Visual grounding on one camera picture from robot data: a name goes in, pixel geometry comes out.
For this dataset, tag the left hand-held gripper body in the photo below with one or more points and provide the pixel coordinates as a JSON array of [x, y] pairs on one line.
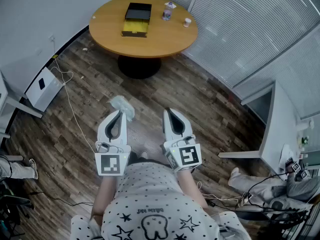
[[110, 162]]

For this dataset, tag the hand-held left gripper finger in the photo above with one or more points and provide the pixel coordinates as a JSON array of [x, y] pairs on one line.
[[102, 131], [123, 131]]

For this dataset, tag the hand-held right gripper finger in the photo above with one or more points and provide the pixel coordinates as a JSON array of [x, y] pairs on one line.
[[167, 129], [187, 127]]

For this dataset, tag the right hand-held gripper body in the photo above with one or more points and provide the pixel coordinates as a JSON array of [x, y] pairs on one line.
[[188, 156]]

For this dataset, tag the black box with yellow tray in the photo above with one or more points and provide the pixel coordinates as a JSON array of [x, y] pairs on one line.
[[135, 27]]

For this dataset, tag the person's right forearm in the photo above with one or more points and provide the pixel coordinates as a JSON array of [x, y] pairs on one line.
[[190, 186]]

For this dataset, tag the person's left forearm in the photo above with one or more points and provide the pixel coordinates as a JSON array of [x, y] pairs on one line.
[[105, 194]]

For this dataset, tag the white box appliance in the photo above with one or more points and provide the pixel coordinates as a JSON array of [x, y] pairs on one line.
[[48, 94]]

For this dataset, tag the person's shoe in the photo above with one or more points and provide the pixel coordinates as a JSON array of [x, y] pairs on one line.
[[143, 155]]

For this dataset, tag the white dotted star-print shirt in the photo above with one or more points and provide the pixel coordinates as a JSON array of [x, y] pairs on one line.
[[150, 196]]

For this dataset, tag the white desk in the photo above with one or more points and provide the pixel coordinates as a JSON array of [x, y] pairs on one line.
[[277, 129]]

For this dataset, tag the black office chair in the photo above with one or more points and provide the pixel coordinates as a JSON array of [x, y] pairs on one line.
[[15, 200]]

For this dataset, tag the small white-capped jar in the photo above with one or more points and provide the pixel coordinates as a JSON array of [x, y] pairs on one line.
[[187, 22]]

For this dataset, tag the clear plastic water bottle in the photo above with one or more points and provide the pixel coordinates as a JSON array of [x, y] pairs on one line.
[[167, 14]]

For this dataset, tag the small green bottle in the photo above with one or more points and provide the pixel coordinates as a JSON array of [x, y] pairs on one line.
[[305, 140]]

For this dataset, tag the black table pedestal base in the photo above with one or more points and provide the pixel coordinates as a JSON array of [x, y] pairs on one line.
[[138, 67]]

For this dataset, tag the white metal desk frame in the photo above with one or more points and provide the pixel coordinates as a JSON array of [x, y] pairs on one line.
[[15, 104]]

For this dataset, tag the white wall socket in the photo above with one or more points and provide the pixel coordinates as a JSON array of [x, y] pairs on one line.
[[52, 38]]

